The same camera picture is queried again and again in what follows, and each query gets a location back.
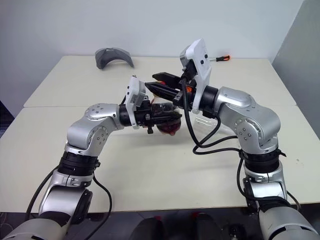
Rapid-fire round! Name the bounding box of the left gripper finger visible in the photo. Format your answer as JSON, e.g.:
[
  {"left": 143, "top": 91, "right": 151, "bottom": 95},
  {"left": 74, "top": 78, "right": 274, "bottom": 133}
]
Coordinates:
[{"left": 151, "top": 111, "right": 183, "bottom": 123}]

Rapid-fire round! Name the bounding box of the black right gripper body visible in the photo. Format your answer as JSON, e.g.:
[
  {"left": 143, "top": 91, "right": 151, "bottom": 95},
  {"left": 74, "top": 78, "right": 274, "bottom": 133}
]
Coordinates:
[{"left": 172, "top": 61, "right": 199, "bottom": 113}]

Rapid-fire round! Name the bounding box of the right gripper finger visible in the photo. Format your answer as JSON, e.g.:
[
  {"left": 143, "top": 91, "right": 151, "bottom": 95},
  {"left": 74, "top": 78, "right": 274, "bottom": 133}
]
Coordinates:
[
  {"left": 144, "top": 81, "right": 181, "bottom": 103},
  {"left": 151, "top": 71, "right": 182, "bottom": 88}
]

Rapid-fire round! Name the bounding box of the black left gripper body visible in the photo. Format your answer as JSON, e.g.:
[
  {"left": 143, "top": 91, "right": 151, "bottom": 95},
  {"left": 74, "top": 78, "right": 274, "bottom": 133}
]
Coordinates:
[{"left": 134, "top": 98, "right": 158, "bottom": 136}]

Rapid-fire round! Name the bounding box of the clear bottle with dark drink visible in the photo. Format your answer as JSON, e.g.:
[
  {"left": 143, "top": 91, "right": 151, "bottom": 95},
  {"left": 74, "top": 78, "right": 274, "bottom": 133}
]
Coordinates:
[{"left": 150, "top": 92, "right": 183, "bottom": 137}]

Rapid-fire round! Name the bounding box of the clear wine glass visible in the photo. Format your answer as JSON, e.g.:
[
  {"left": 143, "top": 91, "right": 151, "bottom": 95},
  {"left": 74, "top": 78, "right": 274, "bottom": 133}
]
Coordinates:
[{"left": 193, "top": 113, "right": 227, "bottom": 133}]

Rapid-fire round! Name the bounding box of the orange and black screwdriver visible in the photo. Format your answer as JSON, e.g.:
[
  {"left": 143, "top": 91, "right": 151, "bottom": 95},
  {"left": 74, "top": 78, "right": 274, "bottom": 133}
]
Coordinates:
[{"left": 209, "top": 55, "right": 231, "bottom": 63}]

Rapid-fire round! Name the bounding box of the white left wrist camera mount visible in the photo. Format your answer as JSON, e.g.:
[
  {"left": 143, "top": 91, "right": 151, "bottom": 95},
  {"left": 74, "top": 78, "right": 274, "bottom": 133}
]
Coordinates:
[{"left": 124, "top": 75, "right": 149, "bottom": 130}]

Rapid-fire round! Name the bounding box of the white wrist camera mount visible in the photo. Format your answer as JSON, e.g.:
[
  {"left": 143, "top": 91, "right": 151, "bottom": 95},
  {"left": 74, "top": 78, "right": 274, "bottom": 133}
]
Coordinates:
[
  {"left": 179, "top": 38, "right": 214, "bottom": 115},
  {"left": 124, "top": 75, "right": 149, "bottom": 130}
]

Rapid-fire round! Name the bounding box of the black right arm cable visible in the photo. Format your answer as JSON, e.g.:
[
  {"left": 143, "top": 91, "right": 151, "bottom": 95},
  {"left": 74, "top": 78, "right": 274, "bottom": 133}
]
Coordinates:
[{"left": 180, "top": 72, "right": 252, "bottom": 208}]

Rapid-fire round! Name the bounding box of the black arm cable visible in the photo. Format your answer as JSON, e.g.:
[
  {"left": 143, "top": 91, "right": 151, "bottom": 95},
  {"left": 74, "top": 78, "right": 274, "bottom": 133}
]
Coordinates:
[
  {"left": 25, "top": 166, "right": 112, "bottom": 222},
  {"left": 180, "top": 72, "right": 252, "bottom": 208}
]

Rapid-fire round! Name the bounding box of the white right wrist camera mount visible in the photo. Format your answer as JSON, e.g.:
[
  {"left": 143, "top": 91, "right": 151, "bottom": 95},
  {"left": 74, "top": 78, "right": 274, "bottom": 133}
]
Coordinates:
[{"left": 179, "top": 38, "right": 214, "bottom": 115}]

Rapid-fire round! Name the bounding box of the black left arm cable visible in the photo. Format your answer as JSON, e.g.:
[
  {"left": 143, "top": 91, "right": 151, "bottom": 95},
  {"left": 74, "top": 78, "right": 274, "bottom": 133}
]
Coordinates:
[{"left": 25, "top": 166, "right": 112, "bottom": 222}]

